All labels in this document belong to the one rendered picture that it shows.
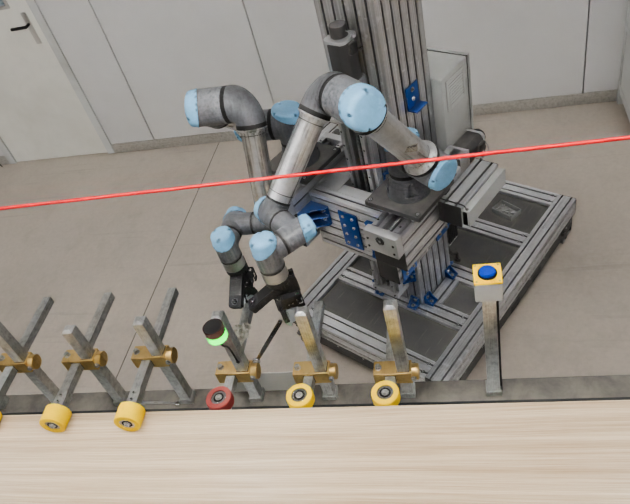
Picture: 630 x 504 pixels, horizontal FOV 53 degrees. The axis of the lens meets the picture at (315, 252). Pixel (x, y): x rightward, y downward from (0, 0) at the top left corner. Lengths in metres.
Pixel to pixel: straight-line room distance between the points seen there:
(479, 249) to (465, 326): 0.49
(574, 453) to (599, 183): 2.33
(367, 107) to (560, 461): 0.99
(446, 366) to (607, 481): 1.13
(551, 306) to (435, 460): 1.61
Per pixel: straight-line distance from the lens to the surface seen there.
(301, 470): 1.77
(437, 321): 2.85
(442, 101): 2.44
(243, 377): 2.05
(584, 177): 3.88
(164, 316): 2.18
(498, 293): 1.66
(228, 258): 2.06
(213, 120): 2.01
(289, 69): 4.35
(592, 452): 1.75
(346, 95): 1.66
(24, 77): 5.16
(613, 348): 3.06
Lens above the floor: 2.42
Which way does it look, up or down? 42 degrees down
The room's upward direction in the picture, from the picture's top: 17 degrees counter-clockwise
